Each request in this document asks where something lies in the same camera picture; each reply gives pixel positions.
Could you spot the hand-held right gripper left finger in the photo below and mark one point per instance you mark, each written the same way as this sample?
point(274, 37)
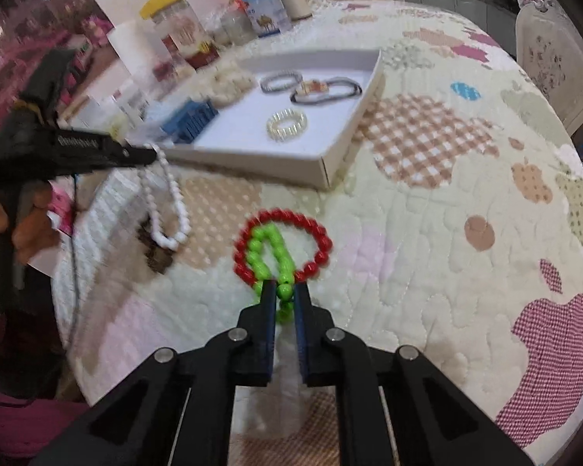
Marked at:
point(268, 330)

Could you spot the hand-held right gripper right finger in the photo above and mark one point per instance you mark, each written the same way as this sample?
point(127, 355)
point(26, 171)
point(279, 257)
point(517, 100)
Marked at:
point(303, 335)

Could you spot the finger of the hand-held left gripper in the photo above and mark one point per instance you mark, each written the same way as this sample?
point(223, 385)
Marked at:
point(102, 151)

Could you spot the blue rectangular hair claw clip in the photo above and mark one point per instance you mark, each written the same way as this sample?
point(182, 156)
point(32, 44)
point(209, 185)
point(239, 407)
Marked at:
point(189, 119)

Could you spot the white shallow cardboard box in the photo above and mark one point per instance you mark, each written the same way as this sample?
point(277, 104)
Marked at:
point(233, 128)

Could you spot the person's left hand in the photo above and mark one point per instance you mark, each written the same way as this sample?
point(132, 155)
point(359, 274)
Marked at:
point(36, 233)

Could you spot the white paper towel roll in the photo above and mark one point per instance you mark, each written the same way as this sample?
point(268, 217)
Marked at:
point(136, 48)

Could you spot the quilted apple-print table mat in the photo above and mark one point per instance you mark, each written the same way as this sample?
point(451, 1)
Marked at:
point(418, 252)

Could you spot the glass jar with brown label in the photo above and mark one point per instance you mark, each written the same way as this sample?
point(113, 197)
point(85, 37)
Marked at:
point(172, 19)

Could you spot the clear glass bottle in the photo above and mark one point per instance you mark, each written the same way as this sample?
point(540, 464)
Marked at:
point(238, 24)

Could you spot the blue milk powder can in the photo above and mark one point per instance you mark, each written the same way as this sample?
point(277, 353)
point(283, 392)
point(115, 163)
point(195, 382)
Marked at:
point(262, 5)

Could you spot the maroon clothing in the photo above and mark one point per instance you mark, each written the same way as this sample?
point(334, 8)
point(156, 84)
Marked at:
point(9, 422)

